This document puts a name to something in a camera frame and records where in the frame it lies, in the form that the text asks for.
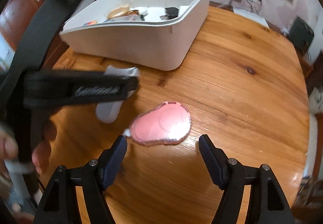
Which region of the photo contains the white handheld tape measure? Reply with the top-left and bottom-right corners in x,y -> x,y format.
96,65 -> 140,124

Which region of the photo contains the gold oval compact case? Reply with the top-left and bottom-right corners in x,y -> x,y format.
107,4 -> 130,19

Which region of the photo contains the black power adapter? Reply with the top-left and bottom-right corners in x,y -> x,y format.
160,7 -> 179,20

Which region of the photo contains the multicolour puzzle cube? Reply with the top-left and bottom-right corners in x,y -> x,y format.
83,20 -> 98,26

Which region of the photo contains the green gold perfume bottle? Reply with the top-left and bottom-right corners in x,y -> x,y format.
126,10 -> 145,21

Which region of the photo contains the person's left hand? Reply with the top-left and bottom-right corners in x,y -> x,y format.
1,131 -> 51,174

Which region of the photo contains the white plastic storage bin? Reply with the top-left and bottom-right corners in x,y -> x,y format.
60,0 -> 209,71

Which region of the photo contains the white set-top box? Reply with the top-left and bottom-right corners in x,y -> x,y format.
233,8 -> 269,28

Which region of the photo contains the dark green air fryer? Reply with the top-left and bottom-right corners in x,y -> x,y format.
288,16 -> 314,54

